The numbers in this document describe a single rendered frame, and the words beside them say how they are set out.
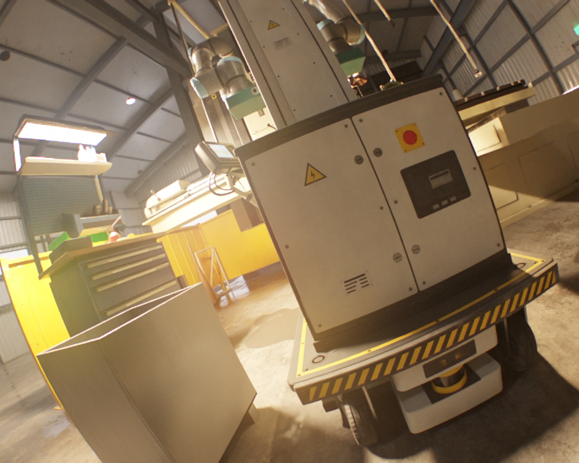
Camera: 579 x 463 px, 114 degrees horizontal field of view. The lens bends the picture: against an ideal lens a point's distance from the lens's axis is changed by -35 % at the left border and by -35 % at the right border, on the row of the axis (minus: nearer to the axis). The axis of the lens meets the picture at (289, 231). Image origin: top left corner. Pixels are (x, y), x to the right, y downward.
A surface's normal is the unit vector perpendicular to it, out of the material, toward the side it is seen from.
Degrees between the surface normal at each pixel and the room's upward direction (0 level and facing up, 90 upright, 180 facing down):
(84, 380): 90
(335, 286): 90
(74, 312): 90
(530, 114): 90
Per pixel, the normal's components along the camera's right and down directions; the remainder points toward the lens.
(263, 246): -0.20, 0.11
